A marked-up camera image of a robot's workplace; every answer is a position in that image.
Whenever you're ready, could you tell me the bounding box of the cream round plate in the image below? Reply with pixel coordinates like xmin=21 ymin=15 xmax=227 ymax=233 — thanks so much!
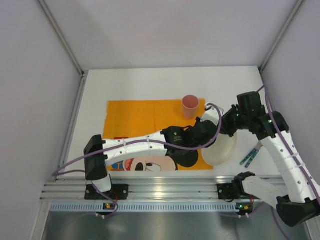
xmin=201 ymin=133 xmax=238 ymax=167

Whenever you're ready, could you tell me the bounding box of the pink plastic cup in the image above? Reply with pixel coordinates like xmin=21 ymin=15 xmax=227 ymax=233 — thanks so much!
xmin=182 ymin=95 xmax=200 ymax=120

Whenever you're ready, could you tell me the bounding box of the silver fork teal handle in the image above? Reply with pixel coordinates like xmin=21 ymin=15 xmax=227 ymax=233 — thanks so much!
xmin=245 ymin=148 xmax=260 ymax=168

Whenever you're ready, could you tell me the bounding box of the orange Mickey Mouse placemat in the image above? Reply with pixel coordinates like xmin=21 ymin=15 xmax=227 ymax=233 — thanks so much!
xmin=102 ymin=99 xmax=213 ymax=172

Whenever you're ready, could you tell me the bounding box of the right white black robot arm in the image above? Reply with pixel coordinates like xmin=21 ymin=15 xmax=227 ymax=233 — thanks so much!
xmin=220 ymin=91 xmax=320 ymax=227

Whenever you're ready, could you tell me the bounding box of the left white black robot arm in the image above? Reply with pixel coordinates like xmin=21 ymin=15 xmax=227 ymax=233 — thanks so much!
xmin=83 ymin=119 xmax=221 ymax=193

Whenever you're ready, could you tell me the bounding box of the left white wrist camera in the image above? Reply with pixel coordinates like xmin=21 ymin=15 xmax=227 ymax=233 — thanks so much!
xmin=200 ymin=102 xmax=220 ymax=125

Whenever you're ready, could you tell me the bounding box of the aluminium mounting rail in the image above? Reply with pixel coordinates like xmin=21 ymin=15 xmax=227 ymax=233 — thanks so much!
xmin=39 ymin=175 xmax=313 ymax=201

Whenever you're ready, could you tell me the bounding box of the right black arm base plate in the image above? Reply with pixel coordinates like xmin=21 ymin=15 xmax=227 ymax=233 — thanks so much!
xmin=216 ymin=183 xmax=259 ymax=202

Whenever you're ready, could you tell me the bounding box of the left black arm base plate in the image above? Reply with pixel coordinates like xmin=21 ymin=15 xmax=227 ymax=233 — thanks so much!
xmin=84 ymin=184 xmax=129 ymax=201

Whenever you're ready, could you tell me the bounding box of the right aluminium frame post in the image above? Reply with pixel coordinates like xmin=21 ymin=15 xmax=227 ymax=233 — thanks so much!
xmin=258 ymin=0 xmax=307 ymax=74

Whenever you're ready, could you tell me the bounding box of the aluminium frame post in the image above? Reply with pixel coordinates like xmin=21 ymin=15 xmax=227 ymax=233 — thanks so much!
xmin=36 ymin=0 xmax=86 ymax=167
xmin=258 ymin=0 xmax=307 ymax=74

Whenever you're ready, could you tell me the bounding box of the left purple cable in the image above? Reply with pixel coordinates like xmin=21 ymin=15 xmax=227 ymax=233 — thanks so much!
xmin=51 ymin=102 xmax=223 ymax=218

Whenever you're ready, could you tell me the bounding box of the left aluminium frame post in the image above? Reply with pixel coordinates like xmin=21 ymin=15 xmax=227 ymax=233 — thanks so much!
xmin=36 ymin=0 xmax=86 ymax=167

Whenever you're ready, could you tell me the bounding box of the slotted grey cable duct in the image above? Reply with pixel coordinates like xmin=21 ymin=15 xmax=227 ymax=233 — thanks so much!
xmin=50 ymin=201 xmax=253 ymax=214

